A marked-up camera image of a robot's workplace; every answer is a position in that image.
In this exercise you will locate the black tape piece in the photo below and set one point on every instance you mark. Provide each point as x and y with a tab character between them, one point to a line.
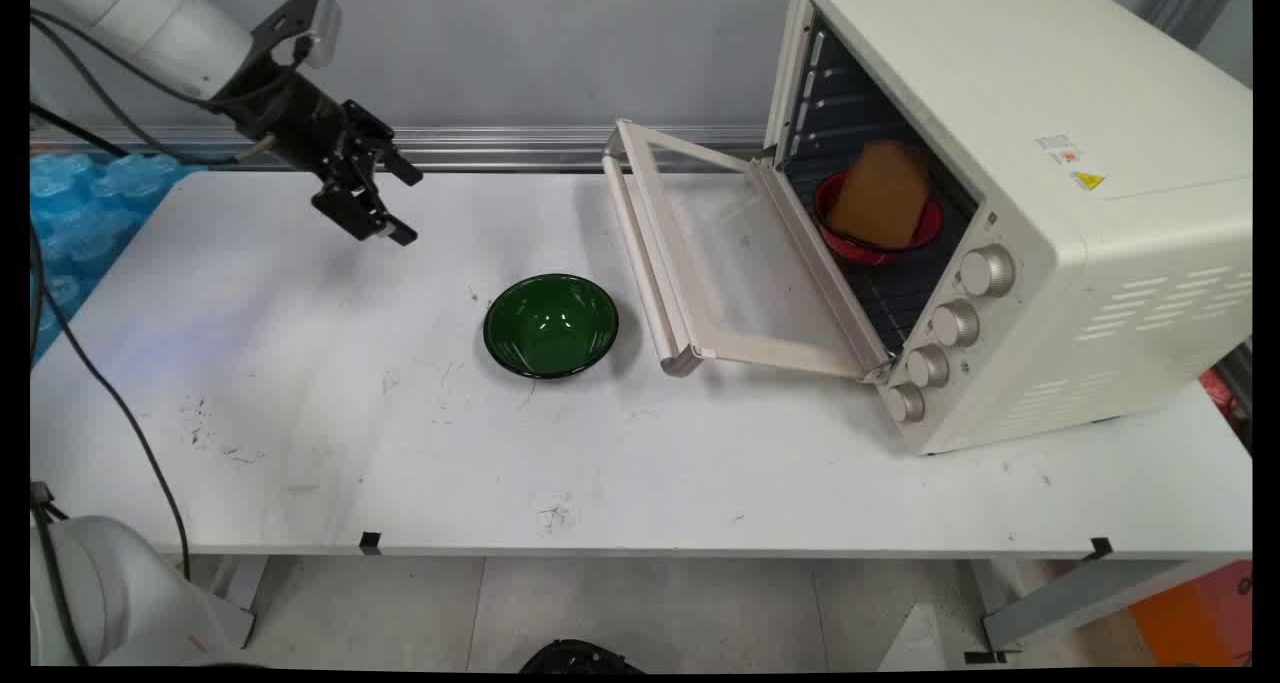
1101	548
370	542

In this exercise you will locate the grey table leg beam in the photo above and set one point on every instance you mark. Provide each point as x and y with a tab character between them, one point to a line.
1080	595

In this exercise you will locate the brown bread slice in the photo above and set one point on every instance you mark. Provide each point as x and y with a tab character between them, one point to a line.
880	198

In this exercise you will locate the yellow warning sticker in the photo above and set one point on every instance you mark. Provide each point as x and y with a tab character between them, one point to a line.
1088	180

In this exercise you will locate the black round object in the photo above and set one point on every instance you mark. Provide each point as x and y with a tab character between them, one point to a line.
580	657

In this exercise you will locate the red bowl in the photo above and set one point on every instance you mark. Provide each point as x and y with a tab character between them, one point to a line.
878	251

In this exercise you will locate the silver oven knob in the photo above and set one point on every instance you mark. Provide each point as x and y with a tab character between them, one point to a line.
955	323
988	270
905	402
928	365

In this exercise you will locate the cream glass oven door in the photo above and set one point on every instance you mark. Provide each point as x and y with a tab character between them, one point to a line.
672	293

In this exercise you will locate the cream toaster oven body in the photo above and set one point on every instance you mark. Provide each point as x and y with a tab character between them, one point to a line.
1100	293

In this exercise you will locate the green enamel bowl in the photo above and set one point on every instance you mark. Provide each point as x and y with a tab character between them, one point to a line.
550	325

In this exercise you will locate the white label sticker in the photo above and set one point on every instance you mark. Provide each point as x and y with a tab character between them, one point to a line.
1058	148

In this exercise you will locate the aluminium rail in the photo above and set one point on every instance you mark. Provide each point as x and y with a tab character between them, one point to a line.
500	148

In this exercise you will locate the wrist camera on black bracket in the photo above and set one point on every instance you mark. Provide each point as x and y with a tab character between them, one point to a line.
322	25

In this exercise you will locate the orange box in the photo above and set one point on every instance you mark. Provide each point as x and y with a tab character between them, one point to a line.
1195	618

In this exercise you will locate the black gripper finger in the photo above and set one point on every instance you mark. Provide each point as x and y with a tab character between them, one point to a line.
355	213
402	168

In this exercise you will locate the grey table leg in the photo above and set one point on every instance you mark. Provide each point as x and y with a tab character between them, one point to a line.
235	588

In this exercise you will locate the red packaging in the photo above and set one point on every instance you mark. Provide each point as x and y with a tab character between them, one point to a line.
1225	403

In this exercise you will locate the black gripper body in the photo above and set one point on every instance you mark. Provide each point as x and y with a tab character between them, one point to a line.
300	118

